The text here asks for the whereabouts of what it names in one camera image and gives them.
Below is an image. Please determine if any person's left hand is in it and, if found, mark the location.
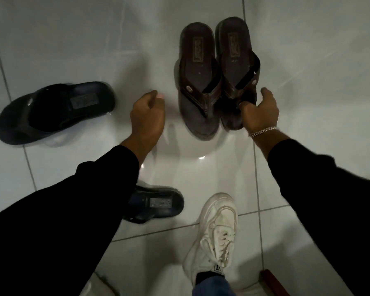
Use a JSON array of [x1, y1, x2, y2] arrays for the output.
[[129, 90, 166, 146]]

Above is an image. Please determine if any person's right hand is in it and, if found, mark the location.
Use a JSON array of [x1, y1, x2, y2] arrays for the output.
[[239, 87, 280, 135]]

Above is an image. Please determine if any brown flip-flop sandal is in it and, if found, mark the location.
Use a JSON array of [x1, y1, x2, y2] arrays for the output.
[[215, 16, 261, 132], [178, 22, 222, 140]]

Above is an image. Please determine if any person's right forearm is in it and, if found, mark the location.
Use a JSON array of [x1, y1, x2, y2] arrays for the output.
[[250, 128, 370, 296]]

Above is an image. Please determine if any person's left forearm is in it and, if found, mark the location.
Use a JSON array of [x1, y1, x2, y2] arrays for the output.
[[0, 134, 153, 296]]

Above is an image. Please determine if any black flip-flop sandal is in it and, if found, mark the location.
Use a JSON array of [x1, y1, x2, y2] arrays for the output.
[[0, 81, 116, 146], [123, 184, 185, 225]]

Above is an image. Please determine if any white sneaker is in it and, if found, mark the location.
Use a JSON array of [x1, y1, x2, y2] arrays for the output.
[[182, 192, 239, 287]]

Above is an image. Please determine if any black sock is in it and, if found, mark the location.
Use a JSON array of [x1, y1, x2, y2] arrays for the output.
[[195, 270, 225, 286]]

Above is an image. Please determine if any reddish brown wooden piece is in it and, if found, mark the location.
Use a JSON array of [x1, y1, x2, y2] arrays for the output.
[[259, 269, 292, 296]]

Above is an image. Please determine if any blue jeans leg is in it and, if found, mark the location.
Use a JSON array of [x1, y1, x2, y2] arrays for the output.
[[192, 276, 236, 296]]

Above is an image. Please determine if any silver chain bracelet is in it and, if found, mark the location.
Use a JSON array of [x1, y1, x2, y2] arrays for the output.
[[249, 126, 279, 138]]

